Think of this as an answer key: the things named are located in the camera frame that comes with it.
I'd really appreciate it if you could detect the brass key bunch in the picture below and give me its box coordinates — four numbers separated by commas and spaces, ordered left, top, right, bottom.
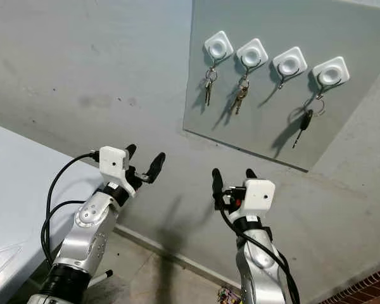
232, 76, 250, 116

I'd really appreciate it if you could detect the silver key bunch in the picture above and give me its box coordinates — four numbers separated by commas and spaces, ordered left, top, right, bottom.
203, 66, 219, 106

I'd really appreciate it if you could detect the small multicoloured object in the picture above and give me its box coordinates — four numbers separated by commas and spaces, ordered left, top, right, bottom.
218, 286, 241, 304

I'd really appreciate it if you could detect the white rod black tip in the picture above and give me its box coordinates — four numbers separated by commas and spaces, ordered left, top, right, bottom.
89, 271, 113, 283

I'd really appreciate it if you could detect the white plastic table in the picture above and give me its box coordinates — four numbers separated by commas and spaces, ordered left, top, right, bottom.
0, 120, 103, 304

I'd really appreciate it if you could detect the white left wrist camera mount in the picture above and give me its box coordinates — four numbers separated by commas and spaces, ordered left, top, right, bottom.
98, 146, 135, 197

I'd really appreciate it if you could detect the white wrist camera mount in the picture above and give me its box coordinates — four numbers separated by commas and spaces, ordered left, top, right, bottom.
98, 146, 135, 197
239, 179, 276, 220

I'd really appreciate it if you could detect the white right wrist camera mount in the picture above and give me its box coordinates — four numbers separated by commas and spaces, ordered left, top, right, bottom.
239, 179, 276, 220

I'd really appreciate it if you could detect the grey wall board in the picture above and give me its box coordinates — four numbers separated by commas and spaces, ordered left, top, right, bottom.
182, 0, 380, 172

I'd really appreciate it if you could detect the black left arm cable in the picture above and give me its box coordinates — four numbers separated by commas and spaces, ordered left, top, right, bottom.
46, 151, 102, 225
41, 200, 89, 267

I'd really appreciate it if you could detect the black car key with ring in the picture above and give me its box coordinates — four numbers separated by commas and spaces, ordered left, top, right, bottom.
291, 95, 327, 149

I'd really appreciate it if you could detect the white square wall hook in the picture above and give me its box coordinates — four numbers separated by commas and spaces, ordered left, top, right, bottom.
236, 38, 269, 70
272, 46, 308, 89
204, 30, 234, 62
312, 56, 350, 99

